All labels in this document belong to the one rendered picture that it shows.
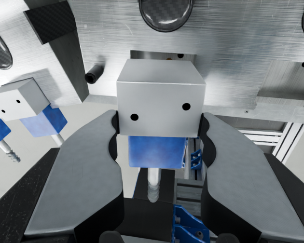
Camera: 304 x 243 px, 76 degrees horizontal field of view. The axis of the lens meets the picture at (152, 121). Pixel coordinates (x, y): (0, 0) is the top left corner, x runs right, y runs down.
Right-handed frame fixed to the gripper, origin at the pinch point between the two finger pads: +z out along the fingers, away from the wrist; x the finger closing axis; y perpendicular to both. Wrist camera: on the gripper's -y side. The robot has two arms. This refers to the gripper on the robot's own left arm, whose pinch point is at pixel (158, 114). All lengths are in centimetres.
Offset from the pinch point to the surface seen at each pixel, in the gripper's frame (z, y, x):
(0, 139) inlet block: 13.0, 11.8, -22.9
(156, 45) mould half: 5.1, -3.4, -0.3
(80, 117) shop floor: 112, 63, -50
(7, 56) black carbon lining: 11.7, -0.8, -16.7
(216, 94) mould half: 4.9, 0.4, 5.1
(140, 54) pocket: 8.2, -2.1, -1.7
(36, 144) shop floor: 124, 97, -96
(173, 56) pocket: 7.8, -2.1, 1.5
